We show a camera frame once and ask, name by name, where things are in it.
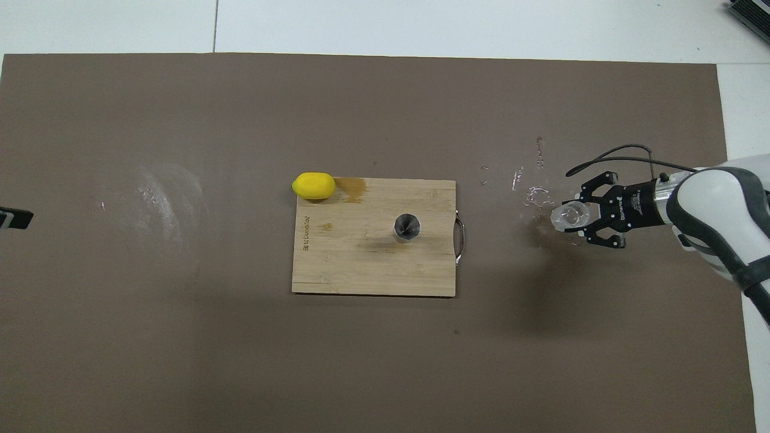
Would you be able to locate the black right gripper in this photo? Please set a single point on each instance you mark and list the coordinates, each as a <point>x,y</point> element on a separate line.
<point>640,205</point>

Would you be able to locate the small clear glass cup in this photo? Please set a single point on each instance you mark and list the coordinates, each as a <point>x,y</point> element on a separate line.
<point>568,218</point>

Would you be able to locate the steel double jigger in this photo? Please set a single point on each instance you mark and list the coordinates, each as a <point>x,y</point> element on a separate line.
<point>406,228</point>

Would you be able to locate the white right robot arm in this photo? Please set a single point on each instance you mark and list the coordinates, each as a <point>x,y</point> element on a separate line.
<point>722,204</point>

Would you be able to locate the brown table mat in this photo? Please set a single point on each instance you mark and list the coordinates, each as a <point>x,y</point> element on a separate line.
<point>180,349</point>

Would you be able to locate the grey ribbed device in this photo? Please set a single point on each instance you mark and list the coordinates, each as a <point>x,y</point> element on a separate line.
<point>752,15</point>

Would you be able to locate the bamboo cutting board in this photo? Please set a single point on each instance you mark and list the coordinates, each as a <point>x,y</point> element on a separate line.
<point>349,264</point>

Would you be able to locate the yellow lemon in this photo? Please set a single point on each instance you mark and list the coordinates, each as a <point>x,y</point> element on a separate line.
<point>314,186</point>

